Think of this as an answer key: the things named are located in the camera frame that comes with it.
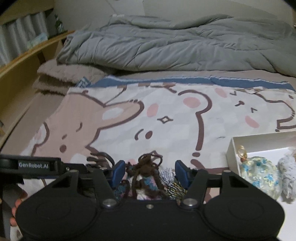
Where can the grey quilted duvet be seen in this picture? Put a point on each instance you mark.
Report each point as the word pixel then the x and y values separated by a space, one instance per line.
pixel 211 43

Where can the tissue pack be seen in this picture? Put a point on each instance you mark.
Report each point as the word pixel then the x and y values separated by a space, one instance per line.
pixel 37 40

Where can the dark brown knitted scrunchie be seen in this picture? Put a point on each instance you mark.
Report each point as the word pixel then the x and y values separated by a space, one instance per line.
pixel 142 181

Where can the grey curtain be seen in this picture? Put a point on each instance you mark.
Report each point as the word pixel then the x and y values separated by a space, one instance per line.
pixel 15 34

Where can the striped metallic scrunchie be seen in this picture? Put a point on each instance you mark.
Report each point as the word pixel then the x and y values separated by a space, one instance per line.
pixel 173 188

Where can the beige fleece blanket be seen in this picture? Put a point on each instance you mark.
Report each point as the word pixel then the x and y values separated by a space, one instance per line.
pixel 58 78

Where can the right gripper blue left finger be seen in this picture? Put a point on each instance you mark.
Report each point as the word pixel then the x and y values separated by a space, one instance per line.
pixel 117 174

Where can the person's left hand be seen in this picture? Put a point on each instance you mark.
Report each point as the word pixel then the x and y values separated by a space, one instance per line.
pixel 18 202

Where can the wooden bedside shelf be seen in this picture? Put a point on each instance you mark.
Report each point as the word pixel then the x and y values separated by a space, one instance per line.
pixel 17 78

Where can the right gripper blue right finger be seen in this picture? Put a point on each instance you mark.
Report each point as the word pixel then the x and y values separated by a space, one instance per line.
pixel 183 174

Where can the floral silk round pouch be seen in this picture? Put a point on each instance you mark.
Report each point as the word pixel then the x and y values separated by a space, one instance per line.
pixel 261 173

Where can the black hair claw clip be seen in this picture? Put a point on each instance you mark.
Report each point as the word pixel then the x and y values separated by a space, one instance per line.
pixel 99 159

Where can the white shallow cardboard box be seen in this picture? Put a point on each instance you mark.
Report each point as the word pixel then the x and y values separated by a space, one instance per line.
pixel 271 146

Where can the cartoon bear print blanket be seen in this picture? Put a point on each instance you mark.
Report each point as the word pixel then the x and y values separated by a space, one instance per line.
pixel 190 119

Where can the green glass bottle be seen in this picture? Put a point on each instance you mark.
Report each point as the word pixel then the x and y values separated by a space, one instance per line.
pixel 59 25

